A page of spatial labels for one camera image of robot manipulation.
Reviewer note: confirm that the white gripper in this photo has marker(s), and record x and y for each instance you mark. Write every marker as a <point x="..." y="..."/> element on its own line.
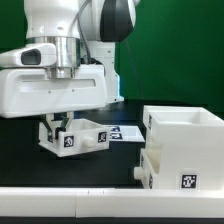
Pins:
<point x="29" y="92"/>

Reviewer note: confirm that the white drawer box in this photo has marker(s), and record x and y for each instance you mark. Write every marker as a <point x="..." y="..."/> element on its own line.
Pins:
<point x="148" y="170"/>
<point x="82" y="136"/>

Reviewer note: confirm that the white drawer box front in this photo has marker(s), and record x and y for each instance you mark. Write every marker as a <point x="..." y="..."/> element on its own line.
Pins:
<point x="148" y="170"/>

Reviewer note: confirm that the white drawer cabinet frame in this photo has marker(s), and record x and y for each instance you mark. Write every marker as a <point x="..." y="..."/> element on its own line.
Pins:
<point x="191" y="143"/>

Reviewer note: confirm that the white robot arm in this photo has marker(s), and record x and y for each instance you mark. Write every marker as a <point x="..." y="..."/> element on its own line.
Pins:
<point x="57" y="71"/>

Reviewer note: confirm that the white marker base plate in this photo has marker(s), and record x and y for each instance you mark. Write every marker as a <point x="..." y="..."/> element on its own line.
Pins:
<point x="123" y="133"/>

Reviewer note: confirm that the white front fence rail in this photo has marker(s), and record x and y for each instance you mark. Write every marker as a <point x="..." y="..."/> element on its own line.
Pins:
<point x="113" y="203"/>

